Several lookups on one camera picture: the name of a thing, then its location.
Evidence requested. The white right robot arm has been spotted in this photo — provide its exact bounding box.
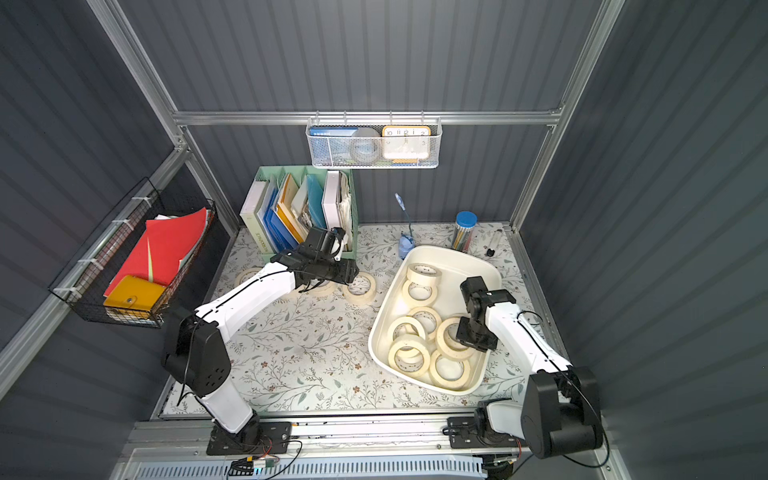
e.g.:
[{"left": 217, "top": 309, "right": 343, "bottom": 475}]
[{"left": 457, "top": 276, "right": 608, "bottom": 459}]

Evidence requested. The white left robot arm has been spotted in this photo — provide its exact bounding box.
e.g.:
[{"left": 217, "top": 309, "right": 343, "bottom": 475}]
[{"left": 160, "top": 227, "right": 359, "bottom": 443}]

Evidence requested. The white plastic storage box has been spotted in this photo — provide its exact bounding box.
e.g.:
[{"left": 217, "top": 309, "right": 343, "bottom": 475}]
[{"left": 368, "top": 246, "right": 502, "bottom": 396}]

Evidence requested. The blue box in basket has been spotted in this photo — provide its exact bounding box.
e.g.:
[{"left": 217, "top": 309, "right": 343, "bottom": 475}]
[{"left": 307, "top": 126, "right": 358, "bottom": 168}]

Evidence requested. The grey tape roll in basket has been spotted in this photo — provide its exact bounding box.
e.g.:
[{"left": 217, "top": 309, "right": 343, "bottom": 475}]
[{"left": 349, "top": 127, "right": 381, "bottom": 165}]

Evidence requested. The blue folder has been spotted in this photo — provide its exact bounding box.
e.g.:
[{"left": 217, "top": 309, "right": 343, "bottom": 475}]
[{"left": 258, "top": 181, "right": 298, "bottom": 253}]

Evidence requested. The white binder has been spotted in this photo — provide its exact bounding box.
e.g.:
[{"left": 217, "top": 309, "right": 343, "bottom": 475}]
[{"left": 321, "top": 171, "right": 342, "bottom": 230}]

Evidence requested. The floral patterned table mat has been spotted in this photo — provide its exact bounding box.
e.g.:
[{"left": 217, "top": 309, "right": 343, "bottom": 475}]
[{"left": 153, "top": 222, "right": 556, "bottom": 420}]

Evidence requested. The cream book with black lettering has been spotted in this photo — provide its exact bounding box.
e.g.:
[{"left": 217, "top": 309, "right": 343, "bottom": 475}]
[{"left": 240, "top": 179, "right": 272, "bottom": 254}]

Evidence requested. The mint green file organizer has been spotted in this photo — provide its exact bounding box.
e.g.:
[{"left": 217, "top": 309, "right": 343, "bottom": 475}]
[{"left": 241, "top": 165, "right": 359, "bottom": 261}]

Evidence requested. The clear tube of coloured pencils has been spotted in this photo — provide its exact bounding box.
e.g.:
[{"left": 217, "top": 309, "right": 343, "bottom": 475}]
[{"left": 451, "top": 211, "right": 478, "bottom": 253}]

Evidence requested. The yellow white alarm clock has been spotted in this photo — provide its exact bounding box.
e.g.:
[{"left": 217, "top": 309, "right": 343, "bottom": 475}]
[{"left": 381, "top": 125, "right": 432, "bottom": 163}]

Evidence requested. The red paper folder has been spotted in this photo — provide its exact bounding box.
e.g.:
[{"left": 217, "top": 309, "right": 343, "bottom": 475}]
[{"left": 104, "top": 208, "right": 212, "bottom": 300}]

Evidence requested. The yellow wallet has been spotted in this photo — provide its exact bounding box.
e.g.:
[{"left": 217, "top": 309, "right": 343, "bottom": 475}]
[{"left": 104, "top": 275, "right": 166, "bottom": 311}]

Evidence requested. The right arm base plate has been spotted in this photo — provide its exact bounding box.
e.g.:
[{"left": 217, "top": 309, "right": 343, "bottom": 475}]
[{"left": 442, "top": 416, "right": 527, "bottom": 450}]

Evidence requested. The white wire wall basket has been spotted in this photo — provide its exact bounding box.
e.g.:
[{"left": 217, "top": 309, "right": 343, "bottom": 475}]
[{"left": 305, "top": 116, "right": 443, "bottom": 170}]

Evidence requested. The black wire side basket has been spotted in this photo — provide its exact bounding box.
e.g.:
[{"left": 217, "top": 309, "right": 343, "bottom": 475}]
[{"left": 49, "top": 178, "right": 217, "bottom": 328}]

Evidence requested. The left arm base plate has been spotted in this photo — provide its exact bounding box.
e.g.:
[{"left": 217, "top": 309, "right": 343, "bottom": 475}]
[{"left": 206, "top": 420, "right": 293, "bottom": 456}]

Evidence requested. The white slotted cable duct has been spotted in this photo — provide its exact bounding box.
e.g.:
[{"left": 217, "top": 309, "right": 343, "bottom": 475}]
[{"left": 122, "top": 455, "right": 487, "bottom": 479}]

